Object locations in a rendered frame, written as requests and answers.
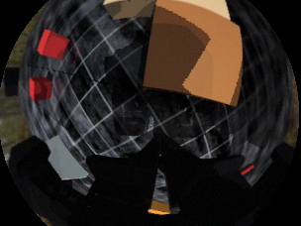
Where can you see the orange long flat bar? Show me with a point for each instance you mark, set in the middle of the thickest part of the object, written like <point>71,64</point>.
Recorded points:
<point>160,208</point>

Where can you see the red square block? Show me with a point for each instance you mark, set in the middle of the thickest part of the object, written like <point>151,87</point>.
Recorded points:
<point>52,44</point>
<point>40,88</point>

